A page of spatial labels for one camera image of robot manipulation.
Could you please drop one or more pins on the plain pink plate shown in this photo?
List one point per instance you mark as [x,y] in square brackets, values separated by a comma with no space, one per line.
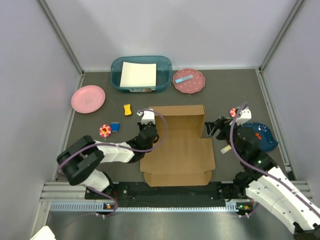
[88,99]

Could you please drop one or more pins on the yellow bone-shaped eraser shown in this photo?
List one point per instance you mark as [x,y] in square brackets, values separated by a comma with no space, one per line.
[127,110]

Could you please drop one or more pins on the white paper sheet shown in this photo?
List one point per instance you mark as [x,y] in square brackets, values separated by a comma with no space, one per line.
[138,75]

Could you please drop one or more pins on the brown cardboard box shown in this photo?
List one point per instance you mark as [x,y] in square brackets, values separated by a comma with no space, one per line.
[184,157]

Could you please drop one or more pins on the pink flower toy left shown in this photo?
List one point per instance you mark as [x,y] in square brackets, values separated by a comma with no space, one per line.
[105,131]

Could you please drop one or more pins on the pale yellow highlighter pen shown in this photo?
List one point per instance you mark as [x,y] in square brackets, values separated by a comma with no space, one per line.
[226,149]

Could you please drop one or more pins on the light blue chalk stick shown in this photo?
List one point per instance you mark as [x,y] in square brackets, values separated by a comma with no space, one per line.
[182,79]

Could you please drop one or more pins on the dark blue leaf plate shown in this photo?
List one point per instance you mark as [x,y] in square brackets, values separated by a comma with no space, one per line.
[268,142]

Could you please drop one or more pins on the teal plastic basin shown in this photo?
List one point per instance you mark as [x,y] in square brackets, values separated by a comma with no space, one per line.
[164,73]

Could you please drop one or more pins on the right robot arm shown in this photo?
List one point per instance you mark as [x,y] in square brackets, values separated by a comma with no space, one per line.
[263,181]

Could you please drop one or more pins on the white object bottom corner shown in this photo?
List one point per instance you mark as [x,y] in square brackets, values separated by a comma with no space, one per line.
[45,233]

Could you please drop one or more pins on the orange crab toy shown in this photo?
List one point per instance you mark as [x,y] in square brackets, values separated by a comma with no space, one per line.
[258,136]

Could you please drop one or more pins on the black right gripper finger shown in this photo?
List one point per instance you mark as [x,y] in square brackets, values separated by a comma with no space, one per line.
[213,123]
[211,130]

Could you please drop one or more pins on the blue eraser block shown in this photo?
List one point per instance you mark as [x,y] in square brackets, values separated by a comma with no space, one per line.
[115,126]

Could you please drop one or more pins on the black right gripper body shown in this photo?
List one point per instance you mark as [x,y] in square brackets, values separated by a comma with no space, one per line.
[225,132]

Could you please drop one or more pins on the pink flower toy right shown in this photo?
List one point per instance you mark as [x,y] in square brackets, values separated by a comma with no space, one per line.
[233,112]

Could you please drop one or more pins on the grey slotted cable duct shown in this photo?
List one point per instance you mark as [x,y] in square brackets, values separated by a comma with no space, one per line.
[60,206]

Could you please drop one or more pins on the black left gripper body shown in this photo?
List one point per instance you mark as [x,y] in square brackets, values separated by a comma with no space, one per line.
[141,126]

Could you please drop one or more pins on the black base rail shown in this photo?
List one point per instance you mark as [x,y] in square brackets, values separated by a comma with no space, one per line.
[216,189]

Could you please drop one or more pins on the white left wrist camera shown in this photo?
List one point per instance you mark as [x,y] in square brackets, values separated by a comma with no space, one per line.
[147,116]

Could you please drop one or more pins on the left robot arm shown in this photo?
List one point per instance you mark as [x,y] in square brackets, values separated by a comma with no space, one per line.
[79,162]

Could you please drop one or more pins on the pink dotted plate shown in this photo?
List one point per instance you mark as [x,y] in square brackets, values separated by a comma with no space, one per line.
[192,86]

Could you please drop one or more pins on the pink flower toy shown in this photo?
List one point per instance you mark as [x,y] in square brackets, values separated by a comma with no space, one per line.
[105,131]
[233,112]

